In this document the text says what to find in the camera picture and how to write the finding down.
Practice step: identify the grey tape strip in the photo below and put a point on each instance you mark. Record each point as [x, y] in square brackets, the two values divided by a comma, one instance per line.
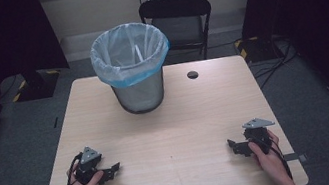
[296, 157]

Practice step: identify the small black floor tape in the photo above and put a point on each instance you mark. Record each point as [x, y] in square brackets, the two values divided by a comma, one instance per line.
[55, 122]

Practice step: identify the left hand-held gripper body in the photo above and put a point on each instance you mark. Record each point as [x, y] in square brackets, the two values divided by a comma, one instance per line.
[87, 166]

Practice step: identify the stand base with striped tape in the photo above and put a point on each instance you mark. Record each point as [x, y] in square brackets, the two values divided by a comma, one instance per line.
[256, 50]
[33, 85]

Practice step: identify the white paper strip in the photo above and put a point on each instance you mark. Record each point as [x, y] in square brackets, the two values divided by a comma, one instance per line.
[138, 54]

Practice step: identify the person's right hand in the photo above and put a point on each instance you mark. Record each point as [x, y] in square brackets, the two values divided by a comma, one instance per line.
[270, 162]

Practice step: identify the metal mesh trash bin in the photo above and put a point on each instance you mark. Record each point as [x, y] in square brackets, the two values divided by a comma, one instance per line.
[140, 93]

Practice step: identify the translucent blue bin liner bag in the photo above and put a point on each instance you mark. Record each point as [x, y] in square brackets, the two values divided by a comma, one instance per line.
[129, 68]

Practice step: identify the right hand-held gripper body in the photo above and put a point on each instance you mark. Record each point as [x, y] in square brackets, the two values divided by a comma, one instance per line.
[257, 134]

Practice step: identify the black folding chair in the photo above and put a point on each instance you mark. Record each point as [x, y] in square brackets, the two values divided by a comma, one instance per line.
[179, 19]

